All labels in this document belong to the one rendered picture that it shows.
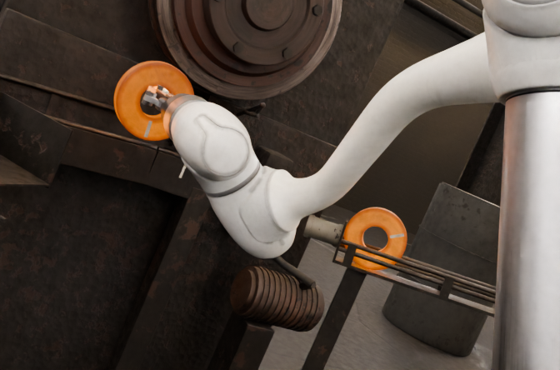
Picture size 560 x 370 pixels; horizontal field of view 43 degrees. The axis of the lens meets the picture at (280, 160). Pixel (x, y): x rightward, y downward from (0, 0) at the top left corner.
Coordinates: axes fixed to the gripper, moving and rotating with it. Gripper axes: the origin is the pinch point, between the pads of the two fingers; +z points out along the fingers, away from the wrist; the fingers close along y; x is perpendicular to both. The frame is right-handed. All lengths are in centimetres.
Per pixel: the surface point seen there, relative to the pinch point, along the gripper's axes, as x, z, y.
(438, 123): 32, 631, 580
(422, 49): 110, 636, 507
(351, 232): -15, 7, 62
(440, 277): -16, -4, 85
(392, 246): -14, 1, 71
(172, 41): 9.7, 22.6, 5.4
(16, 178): -23.4, -5.2, -19.7
